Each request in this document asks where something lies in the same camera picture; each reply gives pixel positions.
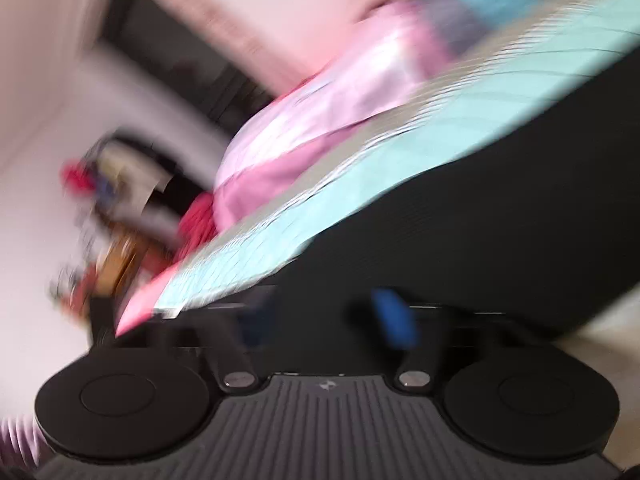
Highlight pink duvet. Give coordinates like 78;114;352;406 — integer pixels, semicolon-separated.
212;0;453;228

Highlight black pants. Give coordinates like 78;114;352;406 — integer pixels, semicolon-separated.
115;45;640;363

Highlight pink bed sheet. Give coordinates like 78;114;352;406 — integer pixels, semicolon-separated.
114;260;181;338

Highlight patchwork quilt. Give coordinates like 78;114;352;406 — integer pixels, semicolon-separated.
115;0;640;361

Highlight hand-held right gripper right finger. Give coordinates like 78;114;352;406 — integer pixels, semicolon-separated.
350;287;483;394

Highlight cluttered pile of belongings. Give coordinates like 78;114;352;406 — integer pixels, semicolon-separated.
46;129;202;313

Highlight red clothes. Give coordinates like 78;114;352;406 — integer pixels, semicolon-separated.
176;191;222;262

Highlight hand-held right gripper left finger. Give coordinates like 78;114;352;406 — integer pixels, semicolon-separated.
165;290;282;394

